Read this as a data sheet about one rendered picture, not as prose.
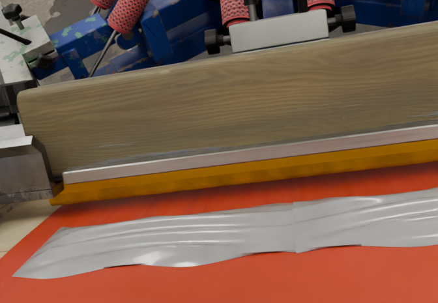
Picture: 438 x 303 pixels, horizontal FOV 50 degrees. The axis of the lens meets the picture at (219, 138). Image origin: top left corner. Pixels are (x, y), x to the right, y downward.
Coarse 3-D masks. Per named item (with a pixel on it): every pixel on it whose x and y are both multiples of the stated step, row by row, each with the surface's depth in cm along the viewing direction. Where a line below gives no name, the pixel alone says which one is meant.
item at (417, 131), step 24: (264, 144) 34; (288, 144) 33; (312, 144) 33; (336, 144) 33; (360, 144) 32; (384, 144) 32; (72, 168) 37; (96, 168) 36; (120, 168) 35; (144, 168) 35; (168, 168) 35; (192, 168) 35
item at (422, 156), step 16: (352, 160) 35; (368, 160) 35; (384, 160) 35; (400, 160) 35; (416, 160) 35; (432, 160) 34; (208, 176) 37; (224, 176) 37; (240, 176) 37; (256, 176) 37; (272, 176) 36; (288, 176) 36; (304, 176) 36; (80, 192) 39; (96, 192) 39; (112, 192) 39; (128, 192) 38; (144, 192) 38; (160, 192) 38
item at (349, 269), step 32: (320, 192) 34; (352, 192) 33; (384, 192) 32; (320, 256) 26; (352, 256) 25; (384, 256) 25; (416, 256) 24; (320, 288) 23; (352, 288) 23; (384, 288) 22; (416, 288) 22
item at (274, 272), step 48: (192, 192) 39; (240, 192) 37; (288, 192) 35; (0, 288) 29; (48, 288) 28; (96, 288) 27; (144, 288) 26; (192, 288) 25; (240, 288) 24; (288, 288) 23
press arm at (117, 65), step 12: (216, 12) 109; (192, 24) 108; (204, 24) 107; (216, 24) 107; (168, 36) 106; (180, 36) 105; (192, 36) 105; (204, 36) 107; (180, 48) 106; (192, 48) 107; (204, 48) 109; (120, 60) 104; (132, 60) 103; (144, 60) 103; (168, 60) 106; (180, 60) 108; (96, 72) 104; (108, 72) 103
